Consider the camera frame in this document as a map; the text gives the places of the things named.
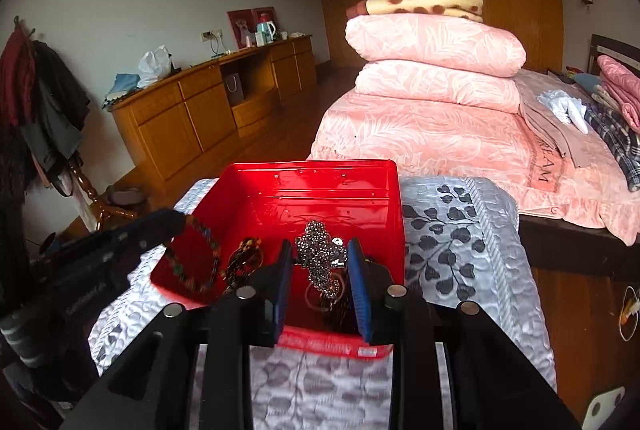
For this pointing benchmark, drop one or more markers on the wall socket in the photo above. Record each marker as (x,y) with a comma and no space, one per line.
(212,34)

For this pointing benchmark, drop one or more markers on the red photo frame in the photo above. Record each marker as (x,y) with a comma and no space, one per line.
(239,27)
(262,10)

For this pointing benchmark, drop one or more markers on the folded pink quilt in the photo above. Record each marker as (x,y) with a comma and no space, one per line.
(435,42)
(430,84)

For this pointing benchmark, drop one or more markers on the teal electric kettle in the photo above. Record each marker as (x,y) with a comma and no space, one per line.
(266,29)

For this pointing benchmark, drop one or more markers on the plaid clothing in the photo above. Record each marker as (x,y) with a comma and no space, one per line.
(615,139)

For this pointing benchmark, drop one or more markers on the pink metal bangle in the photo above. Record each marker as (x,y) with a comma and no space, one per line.
(311,302)

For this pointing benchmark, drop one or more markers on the dark wooden bed frame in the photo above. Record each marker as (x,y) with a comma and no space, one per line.
(575,250)

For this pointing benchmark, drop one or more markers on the white leaf-print quilted cover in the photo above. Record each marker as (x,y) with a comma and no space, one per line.
(450,235)

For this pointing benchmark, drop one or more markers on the white plastic bag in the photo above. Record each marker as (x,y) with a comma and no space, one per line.
(152,67)

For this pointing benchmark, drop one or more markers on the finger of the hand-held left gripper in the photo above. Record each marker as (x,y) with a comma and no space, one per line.
(160,225)

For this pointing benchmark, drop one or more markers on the blue cloth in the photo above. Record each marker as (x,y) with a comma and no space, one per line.
(122,84)

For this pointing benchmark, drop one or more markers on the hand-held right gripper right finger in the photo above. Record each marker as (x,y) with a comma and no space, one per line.
(357,290)

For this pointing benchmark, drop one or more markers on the grey gift bag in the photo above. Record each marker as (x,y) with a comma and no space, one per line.
(234,88)

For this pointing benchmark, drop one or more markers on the beige towel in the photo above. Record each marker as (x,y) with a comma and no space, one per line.
(545,134)

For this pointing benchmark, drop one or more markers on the dark hanging clothes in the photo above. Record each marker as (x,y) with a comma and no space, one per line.
(50,109)

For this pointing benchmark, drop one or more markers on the wooden sideboard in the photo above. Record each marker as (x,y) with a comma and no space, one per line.
(165,119)

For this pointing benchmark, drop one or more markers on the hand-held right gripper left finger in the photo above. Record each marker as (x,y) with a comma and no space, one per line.
(282,290)

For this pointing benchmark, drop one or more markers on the wooden coat rack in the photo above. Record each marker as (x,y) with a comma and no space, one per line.
(87,182)

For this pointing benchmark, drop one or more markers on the red tin box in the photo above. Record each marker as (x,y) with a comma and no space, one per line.
(300,190)

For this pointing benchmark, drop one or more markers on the white plastic piece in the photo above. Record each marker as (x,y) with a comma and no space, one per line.
(602,405)

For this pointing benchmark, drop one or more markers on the white gloves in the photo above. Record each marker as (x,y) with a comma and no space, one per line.
(565,107)

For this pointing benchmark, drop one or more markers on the grey bowl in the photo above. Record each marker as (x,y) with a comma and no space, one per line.
(126,197)

